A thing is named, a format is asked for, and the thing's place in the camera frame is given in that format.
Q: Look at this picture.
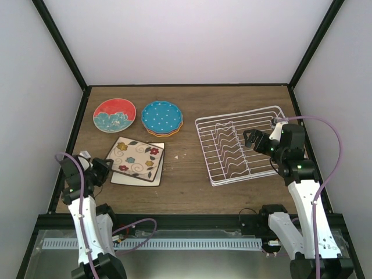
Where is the orange polka dot plate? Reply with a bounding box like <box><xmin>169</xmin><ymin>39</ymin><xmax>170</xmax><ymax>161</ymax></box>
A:
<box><xmin>147</xmin><ymin>126</ymin><xmax>182</xmax><ymax>137</ymax></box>

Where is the cream square plate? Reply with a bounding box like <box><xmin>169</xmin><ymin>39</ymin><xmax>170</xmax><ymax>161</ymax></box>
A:
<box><xmin>111</xmin><ymin>143</ymin><xmax>164</xmax><ymax>187</ymax></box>

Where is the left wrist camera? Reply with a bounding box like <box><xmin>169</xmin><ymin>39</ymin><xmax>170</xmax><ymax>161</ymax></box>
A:
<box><xmin>77</xmin><ymin>151</ymin><xmax>92</xmax><ymax>170</ymax></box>

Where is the red teal flower plate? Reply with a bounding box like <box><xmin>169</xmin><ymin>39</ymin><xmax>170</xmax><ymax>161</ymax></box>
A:
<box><xmin>93</xmin><ymin>98</ymin><xmax>137</xmax><ymax>133</ymax></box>

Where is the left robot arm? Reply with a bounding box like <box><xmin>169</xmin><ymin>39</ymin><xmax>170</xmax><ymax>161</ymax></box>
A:
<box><xmin>55</xmin><ymin>151</ymin><xmax>127</xmax><ymax>278</ymax></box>

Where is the teal polka dot plate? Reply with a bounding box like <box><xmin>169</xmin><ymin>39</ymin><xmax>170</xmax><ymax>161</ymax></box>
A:
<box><xmin>141</xmin><ymin>101</ymin><xmax>183</xmax><ymax>133</ymax></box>

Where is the purple cable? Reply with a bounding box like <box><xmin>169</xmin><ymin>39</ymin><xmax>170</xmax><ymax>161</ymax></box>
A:
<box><xmin>55</xmin><ymin>152</ymin><xmax>158</xmax><ymax>279</ymax></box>
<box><xmin>274</xmin><ymin>115</ymin><xmax>346</xmax><ymax>279</ymax></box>

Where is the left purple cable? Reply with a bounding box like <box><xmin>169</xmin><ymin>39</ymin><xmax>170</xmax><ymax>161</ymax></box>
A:
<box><xmin>55</xmin><ymin>152</ymin><xmax>158</xmax><ymax>279</ymax></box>

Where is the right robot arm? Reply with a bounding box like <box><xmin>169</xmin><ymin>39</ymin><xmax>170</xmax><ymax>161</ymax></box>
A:
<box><xmin>243</xmin><ymin>122</ymin><xmax>354</xmax><ymax>278</ymax></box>

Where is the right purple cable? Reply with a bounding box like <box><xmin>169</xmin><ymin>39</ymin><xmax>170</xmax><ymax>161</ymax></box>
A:
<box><xmin>274</xmin><ymin>115</ymin><xmax>346</xmax><ymax>279</ymax></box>

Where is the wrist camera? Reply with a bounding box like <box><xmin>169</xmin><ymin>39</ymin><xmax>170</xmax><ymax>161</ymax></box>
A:
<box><xmin>77</xmin><ymin>151</ymin><xmax>92</xmax><ymax>170</ymax></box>
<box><xmin>269</xmin><ymin>118</ymin><xmax>288</xmax><ymax>141</ymax></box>

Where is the pink polka dot plate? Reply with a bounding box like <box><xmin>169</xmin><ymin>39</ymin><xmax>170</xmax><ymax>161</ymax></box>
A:
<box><xmin>144</xmin><ymin>121</ymin><xmax>184</xmax><ymax>135</ymax></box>

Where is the slotted cable duct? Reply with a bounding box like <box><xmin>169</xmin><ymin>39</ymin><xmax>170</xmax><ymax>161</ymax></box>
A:
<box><xmin>41</xmin><ymin>238</ymin><xmax>262</xmax><ymax>251</ymax></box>

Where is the floral square plate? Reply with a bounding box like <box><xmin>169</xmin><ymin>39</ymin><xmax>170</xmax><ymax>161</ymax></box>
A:
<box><xmin>106</xmin><ymin>137</ymin><xmax>164</xmax><ymax>183</ymax></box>

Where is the black aluminium frame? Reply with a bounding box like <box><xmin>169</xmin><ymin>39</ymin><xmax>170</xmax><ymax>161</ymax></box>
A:
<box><xmin>17</xmin><ymin>1</ymin><xmax>364</xmax><ymax>278</ymax></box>

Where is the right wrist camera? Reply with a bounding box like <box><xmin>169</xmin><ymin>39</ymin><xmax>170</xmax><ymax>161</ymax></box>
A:
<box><xmin>269</xmin><ymin>118</ymin><xmax>288</xmax><ymax>141</ymax></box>

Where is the white wire dish rack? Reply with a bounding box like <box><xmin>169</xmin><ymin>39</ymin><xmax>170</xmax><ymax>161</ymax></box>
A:
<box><xmin>195</xmin><ymin>106</ymin><xmax>285</xmax><ymax>187</ymax></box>

